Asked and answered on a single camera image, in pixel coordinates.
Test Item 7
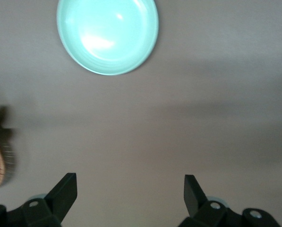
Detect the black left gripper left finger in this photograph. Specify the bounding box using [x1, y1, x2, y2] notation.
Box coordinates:
[0, 173, 78, 227]

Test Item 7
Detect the pale green round plate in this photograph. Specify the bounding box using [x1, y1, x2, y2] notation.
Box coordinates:
[56, 0, 160, 76]

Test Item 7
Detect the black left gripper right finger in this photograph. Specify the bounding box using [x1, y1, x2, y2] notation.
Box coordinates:
[177, 174, 282, 227]

